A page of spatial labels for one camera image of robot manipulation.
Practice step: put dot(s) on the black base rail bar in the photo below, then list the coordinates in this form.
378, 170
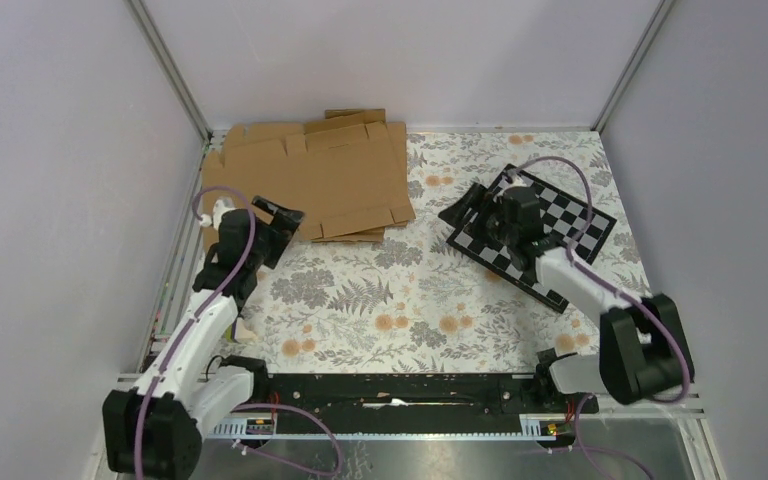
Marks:
489, 404

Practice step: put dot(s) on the lower flat cardboard sheet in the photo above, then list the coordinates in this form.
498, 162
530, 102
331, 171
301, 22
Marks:
335, 119

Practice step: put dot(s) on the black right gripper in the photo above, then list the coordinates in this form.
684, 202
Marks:
474, 199

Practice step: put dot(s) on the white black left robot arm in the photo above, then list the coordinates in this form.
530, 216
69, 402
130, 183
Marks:
156, 428

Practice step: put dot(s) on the black white checkerboard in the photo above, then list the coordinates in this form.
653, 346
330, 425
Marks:
563, 215

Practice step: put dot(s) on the cardboard box sheet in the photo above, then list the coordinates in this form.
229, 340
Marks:
346, 180

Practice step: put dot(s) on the floral patterned table mat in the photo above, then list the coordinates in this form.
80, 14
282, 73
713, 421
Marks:
411, 303

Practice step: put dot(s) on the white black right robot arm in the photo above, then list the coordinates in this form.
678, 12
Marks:
640, 354

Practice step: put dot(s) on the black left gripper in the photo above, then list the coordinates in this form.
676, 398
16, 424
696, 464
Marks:
282, 228

